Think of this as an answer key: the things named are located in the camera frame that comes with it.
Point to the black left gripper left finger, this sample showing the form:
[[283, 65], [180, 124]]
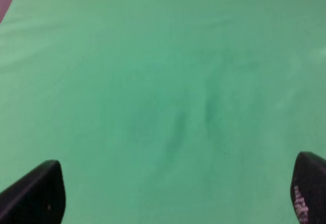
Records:
[[37, 197]]

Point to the green table cloth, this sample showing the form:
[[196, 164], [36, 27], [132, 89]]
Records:
[[164, 111]]

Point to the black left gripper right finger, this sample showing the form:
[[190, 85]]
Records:
[[307, 190]]

